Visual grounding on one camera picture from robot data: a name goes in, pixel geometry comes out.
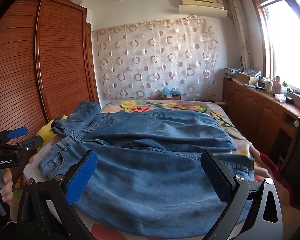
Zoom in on blue denim pants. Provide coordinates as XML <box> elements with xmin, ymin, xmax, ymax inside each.
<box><xmin>38</xmin><ymin>101</ymin><xmax>255</xmax><ymax>239</ymax></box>

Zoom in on red blanket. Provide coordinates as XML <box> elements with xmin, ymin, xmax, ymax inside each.
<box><xmin>250</xmin><ymin>142</ymin><xmax>300</xmax><ymax>220</ymax></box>

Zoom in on wooden chair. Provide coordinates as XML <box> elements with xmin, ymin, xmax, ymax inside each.
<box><xmin>277</xmin><ymin>115</ymin><xmax>300</xmax><ymax>170</ymax></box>

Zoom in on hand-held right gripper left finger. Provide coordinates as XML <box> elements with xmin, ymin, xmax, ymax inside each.
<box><xmin>16</xmin><ymin>150</ymin><xmax>98</xmax><ymax>240</ymax></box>

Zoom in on pink bottle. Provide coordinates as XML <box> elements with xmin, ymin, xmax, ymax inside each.
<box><xmin>272</xmin><ymin>76</ymin><xmax>282</xmax><ymax>94</ymax></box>

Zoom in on wooden slatted wardrobe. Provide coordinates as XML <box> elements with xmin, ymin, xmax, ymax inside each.
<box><xmin>0</xmin><ymin>0</ymin><xmax>100</xmax><ymax>153</ymax></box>

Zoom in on white red-flower bed sheet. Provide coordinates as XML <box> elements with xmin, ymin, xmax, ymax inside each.
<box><xmin>9</xmin><ymin>115</ymin><xmax>240</xmax><ymax>240</ymax></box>

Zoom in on wall air conditioner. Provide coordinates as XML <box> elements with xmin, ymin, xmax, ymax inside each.
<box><xmin>179</xmin><ymin>0</ymin><xmax>228</xmax><ymax>18</ymax></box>

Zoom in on blue and brown box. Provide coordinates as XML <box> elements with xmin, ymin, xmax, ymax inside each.
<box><xmin>161</xmin><ymin>87</ymin><xmax>182</xmax><ymax>100</ymax></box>

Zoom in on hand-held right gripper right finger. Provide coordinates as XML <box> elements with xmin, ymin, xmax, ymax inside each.
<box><xmin>201</xmin><ymin>151</ymin><xmax>283</xmax><ymax>240</ymax></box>

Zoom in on circle-patterned sheer curtain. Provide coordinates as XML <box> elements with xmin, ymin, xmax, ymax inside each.
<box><xmin>91</xmin><ymin>17</ymin><xmax>219</xmax><ymax>100</ymax></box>

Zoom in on person's left hand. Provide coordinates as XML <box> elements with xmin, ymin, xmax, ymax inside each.
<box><xmin>0</xmin><ymin>168</ymin><xmax>14</xmax><ymax>213</ymax></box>

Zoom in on wooden side cabinet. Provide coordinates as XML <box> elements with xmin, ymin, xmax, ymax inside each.
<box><xmin>222</xmin><ymin>76</ymin><xmax>300</xmax><ymax>205</ymax></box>

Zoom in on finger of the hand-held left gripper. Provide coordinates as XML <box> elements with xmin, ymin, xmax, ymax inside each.
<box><xmin>5</xmin><ymin>135</ymin><xmax>44</xmax><ymax>153</ymax></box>
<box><xmin>0</xmin><ymin>127</ymin><xmax>28</xmax><ymax>143</ymax></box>

